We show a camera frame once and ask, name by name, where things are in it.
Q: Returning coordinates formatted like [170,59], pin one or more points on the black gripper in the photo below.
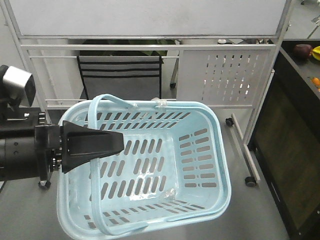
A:
[80,145]

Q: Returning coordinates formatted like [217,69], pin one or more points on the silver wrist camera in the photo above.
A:
[17,87]

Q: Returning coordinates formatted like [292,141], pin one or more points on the light blue plastic basket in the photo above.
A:
[172,171]

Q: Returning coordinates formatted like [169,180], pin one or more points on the dark cabinet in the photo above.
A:
[286,141]

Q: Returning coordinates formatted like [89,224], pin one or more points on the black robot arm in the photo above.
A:
[13,135]

